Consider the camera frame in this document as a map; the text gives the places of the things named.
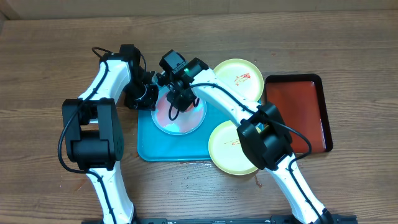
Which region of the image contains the light blue plate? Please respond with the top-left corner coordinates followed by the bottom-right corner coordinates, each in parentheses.
top-left (151, 87), bottom-right (206, 135)

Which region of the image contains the green rimmed plate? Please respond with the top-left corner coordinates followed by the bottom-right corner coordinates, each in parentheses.
top-left (208, 121), bottom-right (258, 175)
top-left (213, 58), bottom-right (264, 101)

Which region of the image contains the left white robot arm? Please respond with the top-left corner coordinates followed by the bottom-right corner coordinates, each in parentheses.
top-left (57, 44), bottom-right (159, 223)

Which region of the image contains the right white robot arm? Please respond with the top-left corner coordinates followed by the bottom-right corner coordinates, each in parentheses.
top-left (157, 50), bottom-right (334, 223)

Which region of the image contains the teal plastic tray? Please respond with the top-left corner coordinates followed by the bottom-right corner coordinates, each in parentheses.
top-left (137, 100), bottom-right (228, 162)

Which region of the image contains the black red rectangular tray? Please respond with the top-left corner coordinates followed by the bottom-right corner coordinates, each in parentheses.
top-left (265, 73), bottom-right (333, 153)

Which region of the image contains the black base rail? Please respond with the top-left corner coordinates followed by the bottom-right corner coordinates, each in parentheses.
top-left (81, 215), bottom-right (358, 224)

